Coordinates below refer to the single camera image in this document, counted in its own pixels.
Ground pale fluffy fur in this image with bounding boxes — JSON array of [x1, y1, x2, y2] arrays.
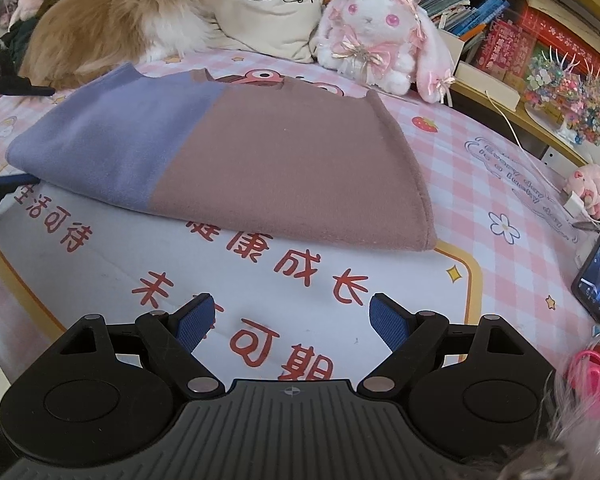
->
[[495, 375, 600, 480]]

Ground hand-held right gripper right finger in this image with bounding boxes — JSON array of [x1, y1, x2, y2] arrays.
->
[[356, 293, 544, 401]]

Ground colourful flower bouquet ornament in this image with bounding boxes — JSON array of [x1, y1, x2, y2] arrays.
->
[[522, 45, 600, 146]]

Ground pink pig toy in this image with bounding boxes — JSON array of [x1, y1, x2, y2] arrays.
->
[[562, 157, 600, 219]]

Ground thick white book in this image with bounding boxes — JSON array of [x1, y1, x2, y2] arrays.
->
[[456, 61, 522, 112]]

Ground pink plastic toy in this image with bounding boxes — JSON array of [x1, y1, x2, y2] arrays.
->
[[567, 347, 600, 422]]

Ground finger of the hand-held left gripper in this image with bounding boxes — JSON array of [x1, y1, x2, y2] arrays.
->
[[0, 50, 56, 107], [0, 174, 35, 224]]

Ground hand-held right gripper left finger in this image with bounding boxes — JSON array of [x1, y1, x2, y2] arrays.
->
[[45, 293, 227, 401]]

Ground pink checked cartoon table mat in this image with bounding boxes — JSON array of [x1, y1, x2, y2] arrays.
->
[[0, 50, 600, 411]]

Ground purple and brown knit sweater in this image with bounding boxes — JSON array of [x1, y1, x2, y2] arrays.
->
[[6, 62, 438, 254]]

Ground red boxed book set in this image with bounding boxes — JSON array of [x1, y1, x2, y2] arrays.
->
[[475, 5, 600, 91]]

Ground cream canvas tote bag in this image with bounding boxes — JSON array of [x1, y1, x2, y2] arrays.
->
[[207, 0, 326, 64]]

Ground long-haired orange white cat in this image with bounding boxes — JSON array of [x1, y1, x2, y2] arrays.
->
[[19, 0, 221, 91]]

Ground pink plush toy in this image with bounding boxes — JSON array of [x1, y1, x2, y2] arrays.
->
[[7, 0, 44, 27]]

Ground white rabbit plush pink bows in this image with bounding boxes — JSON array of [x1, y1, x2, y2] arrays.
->
[[312, 0, 458, 106]]

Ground white cable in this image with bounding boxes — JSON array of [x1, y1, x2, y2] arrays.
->
[[485, 90, 572, 202]]

